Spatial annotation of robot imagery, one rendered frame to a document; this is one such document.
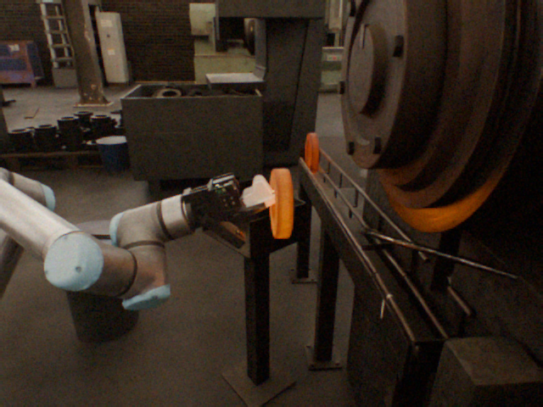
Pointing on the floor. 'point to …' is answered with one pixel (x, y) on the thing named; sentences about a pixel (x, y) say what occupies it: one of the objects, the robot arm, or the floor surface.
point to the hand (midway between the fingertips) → (280, 195)
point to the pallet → (62, 141)
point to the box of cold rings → (192, 133)
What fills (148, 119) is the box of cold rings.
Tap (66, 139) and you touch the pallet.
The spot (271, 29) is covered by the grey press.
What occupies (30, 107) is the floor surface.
